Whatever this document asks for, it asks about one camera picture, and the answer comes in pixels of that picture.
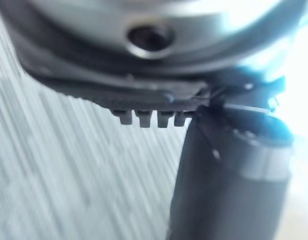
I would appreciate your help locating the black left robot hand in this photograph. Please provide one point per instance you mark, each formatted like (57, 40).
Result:
(218, 200)

